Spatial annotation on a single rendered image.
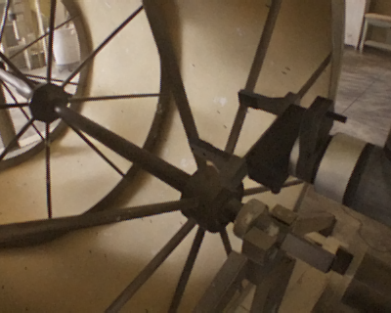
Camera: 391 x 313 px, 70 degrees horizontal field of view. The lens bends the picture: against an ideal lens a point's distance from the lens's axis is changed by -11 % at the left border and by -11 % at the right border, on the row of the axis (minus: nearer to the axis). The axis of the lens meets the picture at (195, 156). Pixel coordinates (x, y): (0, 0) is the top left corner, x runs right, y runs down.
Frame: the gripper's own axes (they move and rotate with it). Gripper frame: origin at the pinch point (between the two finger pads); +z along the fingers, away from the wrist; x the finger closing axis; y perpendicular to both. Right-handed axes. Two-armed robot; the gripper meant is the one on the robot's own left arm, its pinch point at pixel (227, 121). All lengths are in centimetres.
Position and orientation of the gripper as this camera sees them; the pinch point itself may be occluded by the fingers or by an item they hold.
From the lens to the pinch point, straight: 50.7
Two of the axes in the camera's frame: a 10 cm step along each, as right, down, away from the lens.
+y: 2.2, 6.6, 7.2
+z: -7.4, -3.6, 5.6
